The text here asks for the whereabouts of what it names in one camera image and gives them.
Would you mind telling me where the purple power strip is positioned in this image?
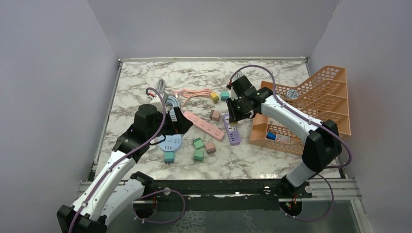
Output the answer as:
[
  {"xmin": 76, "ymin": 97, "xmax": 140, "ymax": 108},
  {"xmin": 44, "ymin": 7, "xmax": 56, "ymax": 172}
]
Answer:
[{"xmin": 223, "ymin": 114, "xmax": 241, "ymax": 146}]

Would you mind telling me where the round blue power strip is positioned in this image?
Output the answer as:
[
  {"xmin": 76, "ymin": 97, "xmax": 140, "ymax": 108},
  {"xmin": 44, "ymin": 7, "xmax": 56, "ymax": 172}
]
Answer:
[{"xmin": 158, "ymin": 134, "xmax": 182, "ymax": 152}]

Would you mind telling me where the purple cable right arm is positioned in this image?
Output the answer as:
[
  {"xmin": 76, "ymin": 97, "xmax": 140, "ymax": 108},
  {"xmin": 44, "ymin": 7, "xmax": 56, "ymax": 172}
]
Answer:
[{"xmin": 226, "ymin": 65, "xmax": 353, "ymax": 222}]

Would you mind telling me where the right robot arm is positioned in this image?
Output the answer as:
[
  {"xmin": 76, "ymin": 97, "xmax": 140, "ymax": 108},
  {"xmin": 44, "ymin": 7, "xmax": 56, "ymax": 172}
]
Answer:
[{"xmin": 226, "ymin": 76, "xmax": 342, "ymax": 198}]

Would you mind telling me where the grey cable left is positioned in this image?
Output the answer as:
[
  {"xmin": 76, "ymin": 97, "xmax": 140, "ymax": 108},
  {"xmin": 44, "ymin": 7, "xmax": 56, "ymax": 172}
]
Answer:
[{"xmin": 154, "ymin": 79, "xmax": 168, "ymax": 100}]

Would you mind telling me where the brown pink plug adapter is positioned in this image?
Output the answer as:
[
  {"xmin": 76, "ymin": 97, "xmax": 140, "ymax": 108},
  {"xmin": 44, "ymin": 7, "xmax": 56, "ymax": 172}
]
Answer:
[{"xmin": 209, "ymin": 110, "xmax": 221, "ymax": 120}]

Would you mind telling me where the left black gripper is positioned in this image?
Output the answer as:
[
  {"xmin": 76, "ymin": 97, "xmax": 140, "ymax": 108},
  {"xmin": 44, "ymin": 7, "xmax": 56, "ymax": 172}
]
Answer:
[{"xmin": 148, "ymin": 107, "xmax": 193, "ymax": 140}]

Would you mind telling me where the green plug adapter upper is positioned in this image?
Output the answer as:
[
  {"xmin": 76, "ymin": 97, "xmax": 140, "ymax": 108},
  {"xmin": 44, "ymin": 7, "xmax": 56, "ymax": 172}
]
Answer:
[{"xmin": 192, "ymin": 137, "xmax": 205, "ymax": 150}]

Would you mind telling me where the green plug adapter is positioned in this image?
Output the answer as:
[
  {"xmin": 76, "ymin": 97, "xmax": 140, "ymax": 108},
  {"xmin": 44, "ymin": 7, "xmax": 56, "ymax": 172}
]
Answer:
[
  {"xmin": 192, "ymin": 137, "xmax": 205, "ymax": 150},
  {"xmin": 193, "ymin": 149, "xmax": 204, "ymax": 162}
]

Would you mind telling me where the orange plastic file rack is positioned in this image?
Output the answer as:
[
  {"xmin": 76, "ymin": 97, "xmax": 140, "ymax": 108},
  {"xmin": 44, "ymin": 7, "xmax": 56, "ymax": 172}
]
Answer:
[{"xmin": 249, "ymin": 66, "xmax": 351, "ymax": 156}]

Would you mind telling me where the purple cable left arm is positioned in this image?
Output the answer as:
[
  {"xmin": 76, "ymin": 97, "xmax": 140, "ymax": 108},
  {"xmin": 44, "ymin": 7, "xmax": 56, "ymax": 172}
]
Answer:
[{"xmin": 68, "ymin": 87, "xmax": 168, "ymax": 233}]

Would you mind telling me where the teal plug adapter far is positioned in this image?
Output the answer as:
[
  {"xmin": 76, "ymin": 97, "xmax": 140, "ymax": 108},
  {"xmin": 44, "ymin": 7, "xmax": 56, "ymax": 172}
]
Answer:
[{"xmin": 220, "ymin": 91, "xmax": 230, "ymax": 101}]

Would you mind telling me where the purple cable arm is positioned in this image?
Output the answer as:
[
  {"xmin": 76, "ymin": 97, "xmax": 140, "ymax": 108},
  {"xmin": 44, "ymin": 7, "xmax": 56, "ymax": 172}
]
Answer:
[
  {"xmin": 226, "ymin": 65, "xmax": 353, "ymax": 222},
  {"xmin": 68, "ymin": 87, "xmax": 168, "ymax": 233}
]

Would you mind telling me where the pink power strip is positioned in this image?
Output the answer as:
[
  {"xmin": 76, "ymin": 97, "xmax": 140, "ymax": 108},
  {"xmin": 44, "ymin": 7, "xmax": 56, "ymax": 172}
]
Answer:
[{"xmin": 183, "ymin": 111, "xmax": 224, "ymax": 141}]

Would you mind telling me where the green plug adapter lower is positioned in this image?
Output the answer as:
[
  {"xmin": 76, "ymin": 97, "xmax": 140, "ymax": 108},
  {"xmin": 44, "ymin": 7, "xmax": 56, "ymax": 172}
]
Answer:
[{"xmin": 193, "ymin": 149, "xmax": 204, "ymax": 162}]

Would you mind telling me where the blue coiled cable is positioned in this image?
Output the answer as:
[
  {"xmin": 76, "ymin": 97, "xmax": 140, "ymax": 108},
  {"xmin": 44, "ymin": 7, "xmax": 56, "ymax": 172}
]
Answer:
[{"xmin": 164, "ymin": 96, "xmax": 189, "ymax": 136}]

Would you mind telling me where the round blue patterned disc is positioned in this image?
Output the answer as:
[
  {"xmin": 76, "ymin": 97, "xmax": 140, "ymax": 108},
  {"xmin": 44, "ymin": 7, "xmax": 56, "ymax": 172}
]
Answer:
[{"xmin": 285, "ymin": 89, "xmax": 300, "ymax": 100}]

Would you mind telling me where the blue small box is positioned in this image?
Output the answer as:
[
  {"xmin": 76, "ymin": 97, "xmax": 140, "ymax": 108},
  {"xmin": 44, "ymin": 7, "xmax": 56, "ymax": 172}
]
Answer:
[{"xmin": 266, "ymin": 132, "xmax": 276, "ymax": 140}]

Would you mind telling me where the teal plug adapter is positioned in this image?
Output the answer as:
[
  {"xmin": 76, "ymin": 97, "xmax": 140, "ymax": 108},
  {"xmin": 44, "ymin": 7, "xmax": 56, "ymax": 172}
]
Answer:
[
  {"xmin": 164, "ymin": 151, "xmax": 174, "ymax": 164},
  {"xmin": 220, "ymin": 91, "xmax": 230, "ymax": 101}
]

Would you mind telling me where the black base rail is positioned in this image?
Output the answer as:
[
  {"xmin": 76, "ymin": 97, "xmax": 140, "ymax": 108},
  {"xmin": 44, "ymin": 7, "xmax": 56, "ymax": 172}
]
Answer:
[{"xmin": 88, "ymin": 172, "xmax": 314, "ymax": 222}]

